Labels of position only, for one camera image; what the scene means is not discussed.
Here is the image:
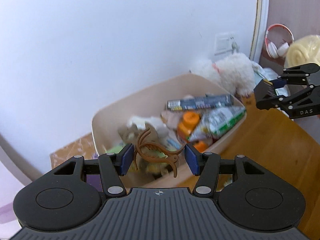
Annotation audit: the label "brown thin hair claw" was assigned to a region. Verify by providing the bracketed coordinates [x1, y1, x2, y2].
[133, 128, 186, 178]

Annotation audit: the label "small black card box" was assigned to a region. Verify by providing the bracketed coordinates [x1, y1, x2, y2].
[254, 79, 277, 107]

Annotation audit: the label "floral brown table mat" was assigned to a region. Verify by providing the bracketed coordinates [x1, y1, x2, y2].
[50, 133, 98, 169]

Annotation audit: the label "yellow ring snack bag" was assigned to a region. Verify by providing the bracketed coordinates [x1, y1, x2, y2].
[284, 35, 320, 68]

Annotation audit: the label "beige plastic storage bin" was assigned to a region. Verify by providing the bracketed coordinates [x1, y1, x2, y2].
[92, 73, 247, 188]

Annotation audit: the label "red white headphones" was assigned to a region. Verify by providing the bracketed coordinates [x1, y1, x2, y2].
[264, 23, 295, 59]

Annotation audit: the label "long black box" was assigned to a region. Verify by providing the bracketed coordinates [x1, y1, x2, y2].
[167, 94, 234, 111]

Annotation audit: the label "light striped clothes pile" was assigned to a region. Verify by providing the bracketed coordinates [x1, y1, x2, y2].
[251, 61, 290, 96]

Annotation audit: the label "orange small sock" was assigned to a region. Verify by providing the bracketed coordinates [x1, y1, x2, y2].
[193, 140, 210, 153]

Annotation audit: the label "white green snack bag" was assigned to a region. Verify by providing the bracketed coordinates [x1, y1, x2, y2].
[188, 106, 246, 142]

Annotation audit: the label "white wall socket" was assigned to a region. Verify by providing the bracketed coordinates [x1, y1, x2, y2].
[214, 31, 240, 55]

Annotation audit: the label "orange plastic container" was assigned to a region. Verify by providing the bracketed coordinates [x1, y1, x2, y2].
[177, 111, 200, 138]

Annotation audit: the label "white fluffy hair scrunchie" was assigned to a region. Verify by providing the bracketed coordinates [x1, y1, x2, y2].
[126, 116, 169, 138]

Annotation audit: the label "white fluffy plush dog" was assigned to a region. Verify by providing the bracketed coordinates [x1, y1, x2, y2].
[190, 53, 255, 96]

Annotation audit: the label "taupe large hair claw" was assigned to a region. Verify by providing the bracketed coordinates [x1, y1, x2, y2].
[118, 125, 143, 144]

